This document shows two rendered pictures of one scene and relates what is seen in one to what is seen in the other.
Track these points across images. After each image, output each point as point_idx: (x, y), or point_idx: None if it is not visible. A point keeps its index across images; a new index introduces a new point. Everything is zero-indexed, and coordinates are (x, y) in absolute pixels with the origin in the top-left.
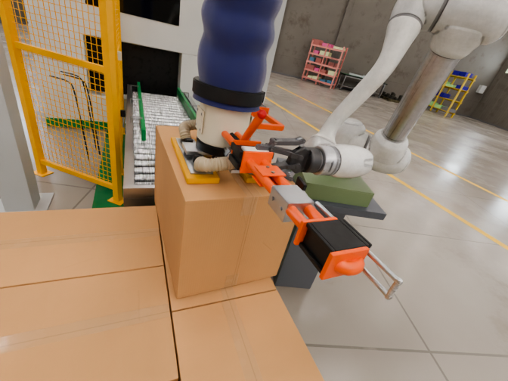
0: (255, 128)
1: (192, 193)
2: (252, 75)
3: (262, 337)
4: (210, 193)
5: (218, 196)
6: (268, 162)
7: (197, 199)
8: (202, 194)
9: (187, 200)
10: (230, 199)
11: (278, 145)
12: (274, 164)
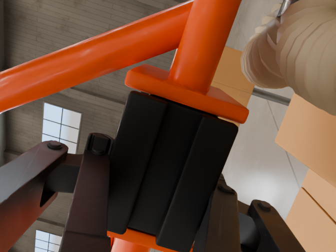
0: (50, 94)
1: (294, 116)
2: None
3: None
4: (315, 131)
5: (316, 155)
6: (112, 247)
7: (284, 147)
8: (301, 131)
9: (275, 141)
10: (333, 186)
11: (45, 209)
12: (201, 239)
